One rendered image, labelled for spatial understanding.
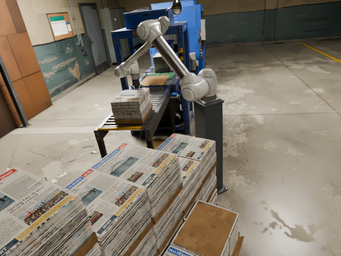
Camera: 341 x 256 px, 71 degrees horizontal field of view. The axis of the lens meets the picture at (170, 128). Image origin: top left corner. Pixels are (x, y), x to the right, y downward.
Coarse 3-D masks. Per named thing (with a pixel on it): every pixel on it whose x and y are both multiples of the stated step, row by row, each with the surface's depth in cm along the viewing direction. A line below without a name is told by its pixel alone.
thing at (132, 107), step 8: (136, 96) 232; (112, 104) 224; (120, 104) 222; (128, 104) 221; (136, 104) 219; (144, 104) 233; (112, 112) 228; (120, 112) 226; (128, 112) 224; (136, 112) 223; (144, 112) 231
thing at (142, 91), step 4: (144, 88) 250; (148, 88) 249; (124, 92) 245; (128, 92) 244; (132, 92) 243; (136, 92) 241; (140, 92) 240; (144, 92) 239; (148, 92) 247; (148, 96) 245; (148, 100) 245; (148, 104) 245; (148, 108) 245
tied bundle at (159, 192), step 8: (176, 160) 124; (168, 168) 119; (176, 168) 126; (160, 176) 113; (168, 176) 120; (176, 176) 126; (152, 184) 109; (160, 184) 114; (168, 184) 121; (176, 184) 129; (152, 192) 109; (160, 192) 115; (168, 192) 123; (152, 200) 109; (160, 200) 117; (168, 200) 124; (152, 208) 111; (160, 208) 118; (152, 216) 113
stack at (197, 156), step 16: (176, 144) 183; (192, 144) 180; (208, 144) 178; (192, 160) 162; (208, 160) 174; (192, 176) 151; (192, 192) 155; (208, 192) 184; (176, 208) 136; (160, 224) 123; (144, 240) 110; (160, 240) 125
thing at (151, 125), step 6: (168, 90) 310; (162, 96) 293; (168, 96) 308; (162, 102) 275; (156, 108) 260; (162, 108) 272; (156, 114) 245; (162, 114) 271; (150, 120) 233; (156, 120) 243; (150, 126) 221; (156, 126) 243; (150, 132) 220; (150, 138) 220
